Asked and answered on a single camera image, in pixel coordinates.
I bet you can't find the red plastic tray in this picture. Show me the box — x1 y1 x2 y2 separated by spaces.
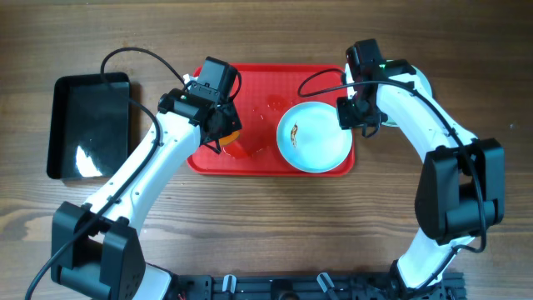
187 63 343 177

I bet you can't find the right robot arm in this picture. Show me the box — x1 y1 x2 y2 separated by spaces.
336 39 505 294

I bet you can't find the black rectangular water basin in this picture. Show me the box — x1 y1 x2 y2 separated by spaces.
46 72 131 181

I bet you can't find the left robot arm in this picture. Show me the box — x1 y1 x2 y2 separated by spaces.
47 57 242 299

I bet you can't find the orange sponge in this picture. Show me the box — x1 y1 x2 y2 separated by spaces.
218 131 240 147

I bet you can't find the light blue plate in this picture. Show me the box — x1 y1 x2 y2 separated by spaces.
381 66 433 128
276 102 353 173

